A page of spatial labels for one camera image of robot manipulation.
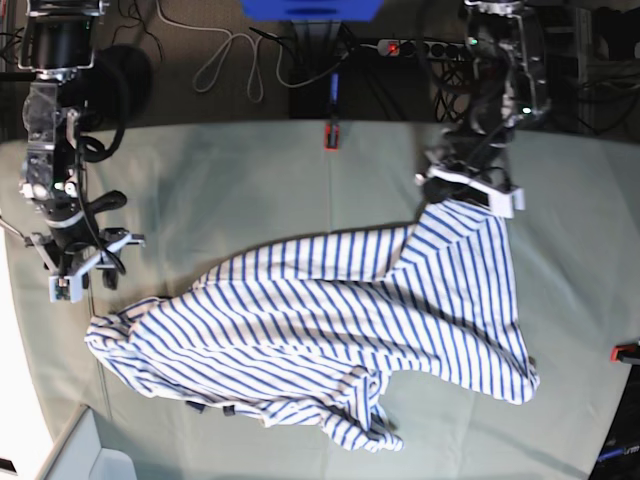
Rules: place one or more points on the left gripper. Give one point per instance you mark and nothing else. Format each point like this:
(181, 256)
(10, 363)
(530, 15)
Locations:
(440, 183)

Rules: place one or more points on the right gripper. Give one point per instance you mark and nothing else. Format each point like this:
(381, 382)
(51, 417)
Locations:
(79, 257)

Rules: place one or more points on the blue white striped t-shirt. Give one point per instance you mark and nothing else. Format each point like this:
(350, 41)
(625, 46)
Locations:
(310, 330)

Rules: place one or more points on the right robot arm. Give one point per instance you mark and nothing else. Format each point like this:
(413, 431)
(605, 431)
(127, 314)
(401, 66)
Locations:
(80, 102)

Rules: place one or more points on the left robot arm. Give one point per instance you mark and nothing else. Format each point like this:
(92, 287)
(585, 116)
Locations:
(508, 88)

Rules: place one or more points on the green table cloth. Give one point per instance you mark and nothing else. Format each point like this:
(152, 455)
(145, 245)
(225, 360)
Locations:
(202, 192)

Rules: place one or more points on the black power strip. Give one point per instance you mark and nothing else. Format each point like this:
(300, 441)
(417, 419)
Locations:
(434, 50)

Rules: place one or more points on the red clamp centre edge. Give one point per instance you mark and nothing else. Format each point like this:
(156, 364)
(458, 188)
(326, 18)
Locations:
(331, 136)

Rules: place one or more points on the red clamp edge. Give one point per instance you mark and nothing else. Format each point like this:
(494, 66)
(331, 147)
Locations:
(331, 136)
(626, 353)

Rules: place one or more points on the white bin bottom left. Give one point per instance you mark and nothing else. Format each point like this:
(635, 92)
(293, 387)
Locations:
(78, 453)

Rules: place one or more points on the black round base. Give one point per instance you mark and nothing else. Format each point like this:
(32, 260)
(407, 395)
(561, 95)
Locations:
(136, 68)

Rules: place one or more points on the red clamp right edge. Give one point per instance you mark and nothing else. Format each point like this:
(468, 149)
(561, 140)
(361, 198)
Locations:
(626, 353)

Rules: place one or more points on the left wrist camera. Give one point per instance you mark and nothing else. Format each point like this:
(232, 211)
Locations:
(504, 204)

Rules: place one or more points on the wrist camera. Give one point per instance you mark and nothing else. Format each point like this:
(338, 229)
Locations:
(65, 288)
(504, 204)

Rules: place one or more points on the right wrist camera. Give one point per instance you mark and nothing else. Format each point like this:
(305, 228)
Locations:
(65, 288)

